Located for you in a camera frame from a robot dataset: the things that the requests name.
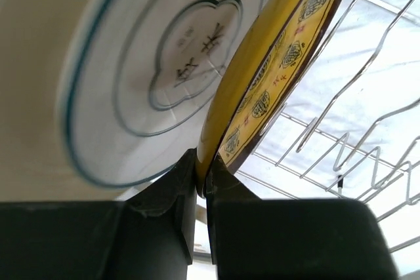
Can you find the yellow plate brown rim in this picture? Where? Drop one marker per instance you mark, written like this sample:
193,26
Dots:
268,64

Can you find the silver wire dish rack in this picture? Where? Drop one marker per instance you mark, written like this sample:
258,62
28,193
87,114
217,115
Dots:
350,128

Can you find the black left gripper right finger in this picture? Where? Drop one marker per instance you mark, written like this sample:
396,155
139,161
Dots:
254,238

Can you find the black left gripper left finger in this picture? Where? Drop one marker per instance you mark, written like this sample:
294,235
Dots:
148,236

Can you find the white plate thin teal rim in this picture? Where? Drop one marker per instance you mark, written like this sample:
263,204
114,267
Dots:
140,81

